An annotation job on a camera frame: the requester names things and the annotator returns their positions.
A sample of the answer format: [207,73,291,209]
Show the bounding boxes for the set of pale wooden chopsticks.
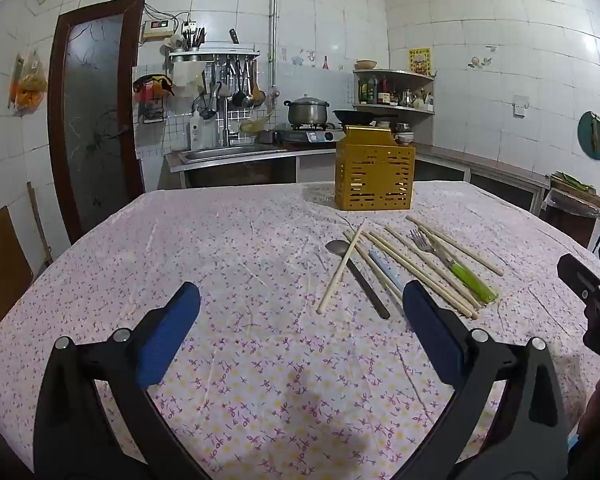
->
[316,215,505,321]

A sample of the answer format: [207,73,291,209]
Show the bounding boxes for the kitchen counter with cabinets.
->
[165,140,551,216]

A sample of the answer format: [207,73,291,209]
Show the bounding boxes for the white corner shelf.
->
[352,68,437,133]

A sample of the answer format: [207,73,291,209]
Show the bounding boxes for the row of hanging kitchen utensils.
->
[210,55,268,111]

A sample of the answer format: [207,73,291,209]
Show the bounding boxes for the bin with plastic liner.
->
[542,172,600,251]

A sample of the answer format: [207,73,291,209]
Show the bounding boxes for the light blue plastic stick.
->
[369,250,405,303]

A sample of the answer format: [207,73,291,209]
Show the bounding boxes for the pink floral tablecloth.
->
[0,180,600,480]

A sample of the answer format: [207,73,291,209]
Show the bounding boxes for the wire basket with colourful cloths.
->
[132,74,176,125]

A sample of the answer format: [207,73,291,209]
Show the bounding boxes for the metal spoon with dark handle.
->
[325,240,391,321]

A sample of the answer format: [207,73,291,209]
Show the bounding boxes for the hanging orange plastic bags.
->
[7,50,48,118]

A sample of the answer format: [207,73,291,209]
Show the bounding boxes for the brown framed glass door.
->
[47,0,146,246]

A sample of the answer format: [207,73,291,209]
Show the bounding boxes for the row of condiment bottles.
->
[357,75,436,111]

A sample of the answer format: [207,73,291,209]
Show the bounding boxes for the hanging white cloth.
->
[172,62,207,98]

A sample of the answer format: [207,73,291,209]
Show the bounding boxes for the yellow wall poster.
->
[408,48,433,75]

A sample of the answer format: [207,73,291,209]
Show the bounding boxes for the yellow slotted utensil holder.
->
[334,125,417,211]

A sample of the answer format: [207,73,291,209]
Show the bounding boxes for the steel kitchen sink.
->
[177,144,288,163]

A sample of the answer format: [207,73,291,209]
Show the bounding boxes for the steel wall utensil rack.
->
[167,45,261,63]

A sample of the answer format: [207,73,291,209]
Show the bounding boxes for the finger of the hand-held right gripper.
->
[556,253,600,307]

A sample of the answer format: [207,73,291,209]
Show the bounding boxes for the steel cooking pot with lid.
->
[284,94,331,127]

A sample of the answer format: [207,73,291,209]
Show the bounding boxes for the black wok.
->
[332,109,378,127]

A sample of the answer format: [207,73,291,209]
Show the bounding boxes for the green round wall board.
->
[577,111,600,162]

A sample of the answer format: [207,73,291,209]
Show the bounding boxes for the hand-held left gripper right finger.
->
[390,280,571,480]

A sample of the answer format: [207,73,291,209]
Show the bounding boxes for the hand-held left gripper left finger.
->
[32,281,216,480]

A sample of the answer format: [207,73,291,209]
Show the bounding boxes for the green-handled metal fork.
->
[410,229,487,303]
[417,227,499,304]

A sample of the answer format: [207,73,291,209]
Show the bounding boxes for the grey vertical wall pipe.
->
[269,0,280,96]

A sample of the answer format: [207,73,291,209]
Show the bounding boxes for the leaning wooden stick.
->
[26,181,54,267]

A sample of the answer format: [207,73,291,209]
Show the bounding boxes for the brown wooden board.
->
[0,205,35,338]

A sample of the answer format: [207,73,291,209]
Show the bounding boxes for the steel gas stove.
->
[277,122,346,143]

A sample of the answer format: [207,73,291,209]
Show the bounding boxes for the cup of knives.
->
[180,26,207,53]

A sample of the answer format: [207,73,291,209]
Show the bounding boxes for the white electric control box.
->
[141,19,175,41]

